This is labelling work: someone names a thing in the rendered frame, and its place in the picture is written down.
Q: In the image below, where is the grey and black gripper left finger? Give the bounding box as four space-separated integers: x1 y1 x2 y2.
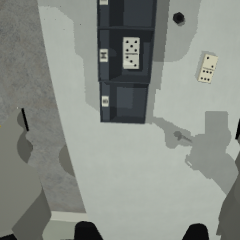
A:
0 108 51 240

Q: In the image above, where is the black hex nut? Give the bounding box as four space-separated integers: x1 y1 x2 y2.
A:
173 12 184 24

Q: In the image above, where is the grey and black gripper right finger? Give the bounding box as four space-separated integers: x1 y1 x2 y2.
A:
216 119 240 240

